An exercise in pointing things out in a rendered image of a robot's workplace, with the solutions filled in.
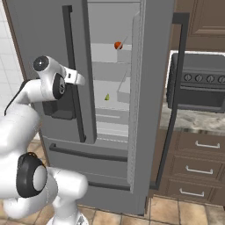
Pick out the white drawer handle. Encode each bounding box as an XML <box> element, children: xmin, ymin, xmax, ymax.
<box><xmin>178</xmin><ymin>187</ymin><xmax>206</xmax><ymax>198</ymax></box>
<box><xmin>194</xmin><ymin>140</ymin><xmax>221</xmax><ymax>149</ymax></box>
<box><xmin>185</xmin><ymin>164</ymin><xmax>214</xmax><ymax>176</ymax></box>

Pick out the dark fridge drawer handle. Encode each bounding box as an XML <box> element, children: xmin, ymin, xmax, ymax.
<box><xmin>87</xmin><ymin>181</ymin><xmax>131</xmax><ymax>192</ymax></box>
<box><xmin>48</xmin><ymin>142</ymin><xmax>129</xmax><ymax>163</ymax></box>

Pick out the red tomato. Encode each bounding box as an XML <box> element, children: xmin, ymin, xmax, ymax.
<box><xmin>113</xmin><ymin>40</ymin><xmax>124</xmax><ymax>50</ymax></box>

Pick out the grey fridge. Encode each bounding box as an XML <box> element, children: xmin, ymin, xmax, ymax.
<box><xmin>4</xmin><ymin>0</ymin><xmax>148</xmax><ymax>216</ymax></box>

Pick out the grey fridge door with dispenser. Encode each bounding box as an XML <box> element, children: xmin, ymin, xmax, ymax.
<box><xmin>4</xmin><ymin>0</ymin><xmax>98</xmax><ymax>145</ymax></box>

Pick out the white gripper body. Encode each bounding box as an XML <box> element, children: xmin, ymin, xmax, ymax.
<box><xmin>72</xmin><ymin>69</ymin><xmax>86</xmax><ymax>87</ymax></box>

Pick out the black toaster oven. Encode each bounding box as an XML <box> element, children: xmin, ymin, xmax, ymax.
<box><xmin>165</xmin><ymin>52</ymin><xmax>225</xmax><ymax>114</ymax></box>

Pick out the brown wall cupboard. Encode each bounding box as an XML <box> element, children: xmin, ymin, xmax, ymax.
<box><xmin>171</xmin><ymin>0</ymin><xmax>225</xmax><ymax>53</ymax></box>

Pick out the grey fridge drawer front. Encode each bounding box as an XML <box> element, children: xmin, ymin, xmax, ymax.
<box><xmin>40</xmin><ymin>134</ymin><xmax>130</xmax><ymax>180</ymax></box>
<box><xmin>74</xmin><ymin>172</ymin><xmax>132</xmax><ymax>214</ymax></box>

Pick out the grey fridge door with bins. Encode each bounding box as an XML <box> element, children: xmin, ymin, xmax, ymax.
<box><xmin>116</xmin><ymin>0</ymin><xmax>177</xmax><ymax>216</ymax></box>

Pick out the dark fridge door handle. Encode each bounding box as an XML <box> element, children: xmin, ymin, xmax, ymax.
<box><xmin>149</xmin><ymin>12</ymin><xmax>191</xmax><ymax>191</ymax></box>
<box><xmin>62</xmin><ymin>4</ymin><xmax>87</xmax><ymax>144</ymax></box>

